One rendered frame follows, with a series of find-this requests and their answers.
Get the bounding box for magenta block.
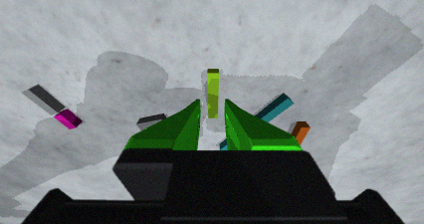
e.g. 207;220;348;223
54;109;83;129

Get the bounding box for orange rod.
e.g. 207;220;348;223
291;121;310;145

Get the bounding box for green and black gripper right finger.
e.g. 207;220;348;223
224;99;302;150

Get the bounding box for turquoise rod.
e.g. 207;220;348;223
220;94;294;150

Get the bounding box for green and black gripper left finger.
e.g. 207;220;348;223
123;99;201;150

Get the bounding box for lime green bar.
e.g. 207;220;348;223
207;69;219;118

